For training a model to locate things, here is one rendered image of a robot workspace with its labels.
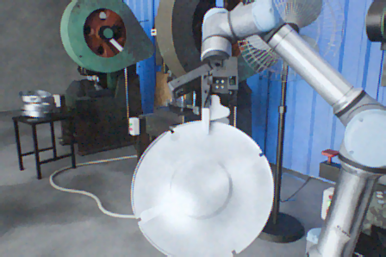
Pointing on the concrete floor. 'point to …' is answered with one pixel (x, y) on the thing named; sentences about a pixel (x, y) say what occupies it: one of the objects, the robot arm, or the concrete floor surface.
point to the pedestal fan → (279, 235)
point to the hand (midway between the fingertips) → (204, 130)
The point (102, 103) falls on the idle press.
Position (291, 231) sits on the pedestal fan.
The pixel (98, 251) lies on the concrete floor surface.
